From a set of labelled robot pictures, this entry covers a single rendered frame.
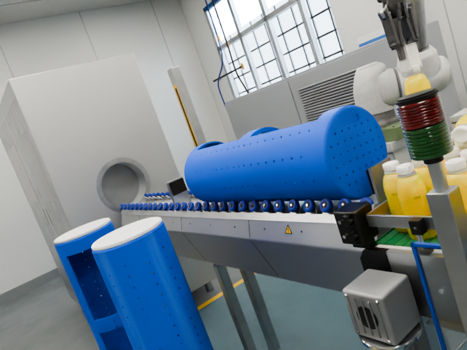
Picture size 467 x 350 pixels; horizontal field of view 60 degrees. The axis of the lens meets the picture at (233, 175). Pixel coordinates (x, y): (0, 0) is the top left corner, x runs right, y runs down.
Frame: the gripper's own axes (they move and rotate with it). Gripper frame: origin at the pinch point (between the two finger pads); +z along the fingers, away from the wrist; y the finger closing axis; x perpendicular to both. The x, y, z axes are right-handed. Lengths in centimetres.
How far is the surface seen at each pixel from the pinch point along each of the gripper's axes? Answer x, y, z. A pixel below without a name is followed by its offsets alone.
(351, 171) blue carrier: -17.0, 15.5, 25.2
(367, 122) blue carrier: -17.0, 1.9, 14.4
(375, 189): -11.1, 14.8, 31.6
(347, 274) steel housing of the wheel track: -27, 20, 58
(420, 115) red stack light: 28, 49, 7
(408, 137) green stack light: 25, 49, 10
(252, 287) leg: -114, 4, 88
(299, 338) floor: -114, -14, 130
